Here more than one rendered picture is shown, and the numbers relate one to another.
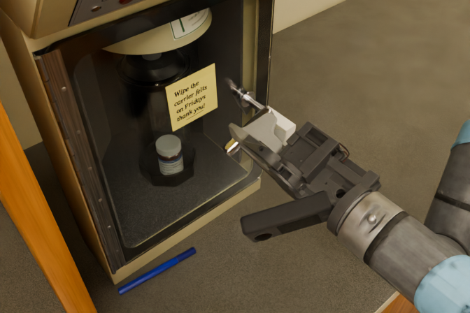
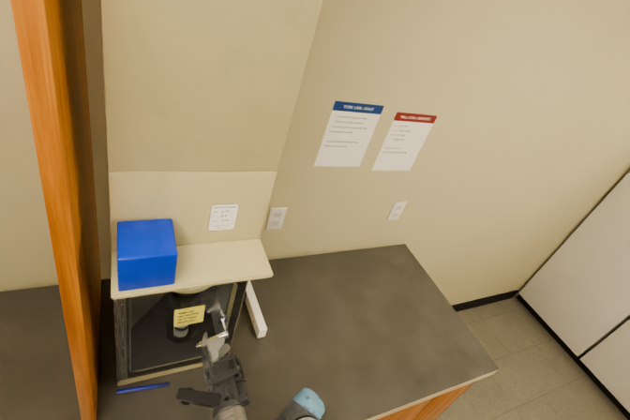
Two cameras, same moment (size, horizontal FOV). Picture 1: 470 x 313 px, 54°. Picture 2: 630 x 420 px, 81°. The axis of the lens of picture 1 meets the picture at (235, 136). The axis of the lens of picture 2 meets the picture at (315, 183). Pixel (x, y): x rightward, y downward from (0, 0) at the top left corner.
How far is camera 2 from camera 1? 0.57 m
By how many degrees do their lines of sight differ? 12
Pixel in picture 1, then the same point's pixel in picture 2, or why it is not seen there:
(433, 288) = not seen: outside the picture
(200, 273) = (164, 399)
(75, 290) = (85, 392)
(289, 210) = (200, 396)
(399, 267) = not seen: outside the picture
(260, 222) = (185, 396)
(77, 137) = (121, 322)
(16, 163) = (80, 340)
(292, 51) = (301, 274)
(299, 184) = (211, 384)
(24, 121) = not seen: hidden behind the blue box
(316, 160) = (224, 376)
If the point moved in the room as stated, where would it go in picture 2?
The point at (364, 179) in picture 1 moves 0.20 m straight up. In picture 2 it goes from (239, 397) to (254, 352)
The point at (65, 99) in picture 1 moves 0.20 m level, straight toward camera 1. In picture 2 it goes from (121, 307) to (93, 398)
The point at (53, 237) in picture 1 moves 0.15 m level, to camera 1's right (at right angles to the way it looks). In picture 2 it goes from (84, 367) to (143, 397)
